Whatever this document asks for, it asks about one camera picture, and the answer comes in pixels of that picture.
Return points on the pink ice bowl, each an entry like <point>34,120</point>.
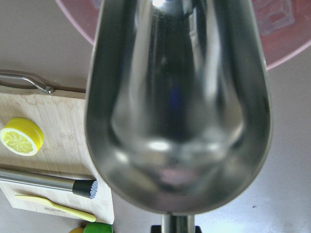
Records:
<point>284,25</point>

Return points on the steel muddler black tip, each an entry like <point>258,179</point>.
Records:
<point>84,188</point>

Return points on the wooden cutting board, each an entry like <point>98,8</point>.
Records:
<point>60,116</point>

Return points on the green lime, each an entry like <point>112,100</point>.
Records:
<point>98,227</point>

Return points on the yellow plastic knife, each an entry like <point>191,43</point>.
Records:
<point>46,202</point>

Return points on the yellow lemon slice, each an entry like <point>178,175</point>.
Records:
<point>22,137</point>

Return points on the steel ice scoop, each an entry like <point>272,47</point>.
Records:
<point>178,117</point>

